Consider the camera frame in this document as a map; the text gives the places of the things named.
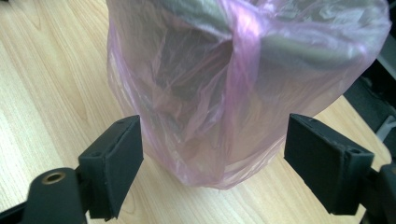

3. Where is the green trash bin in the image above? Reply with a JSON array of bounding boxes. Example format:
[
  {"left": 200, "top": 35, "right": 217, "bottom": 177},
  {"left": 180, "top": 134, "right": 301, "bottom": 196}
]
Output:
[{"left": 108, "top": 0, "right": 390, "bottom": 186}]

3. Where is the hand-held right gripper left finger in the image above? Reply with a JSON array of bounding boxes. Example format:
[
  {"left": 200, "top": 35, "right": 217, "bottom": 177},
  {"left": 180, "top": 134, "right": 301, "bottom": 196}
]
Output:
[{"left": 78, "top": 114, "right": 145, "bottom": 221}]

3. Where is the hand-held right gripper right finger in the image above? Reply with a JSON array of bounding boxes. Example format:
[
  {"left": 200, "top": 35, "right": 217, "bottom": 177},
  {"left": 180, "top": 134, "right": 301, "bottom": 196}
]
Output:
[{"left": 283, "top": 113, "right": 375, "bottom": 216}]

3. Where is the pink plastic bag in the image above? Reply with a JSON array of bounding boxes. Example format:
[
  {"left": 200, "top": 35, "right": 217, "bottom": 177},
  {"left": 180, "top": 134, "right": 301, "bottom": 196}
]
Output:
[{"left": 106, "top": 0, "right": 392, "bottom": 190}]

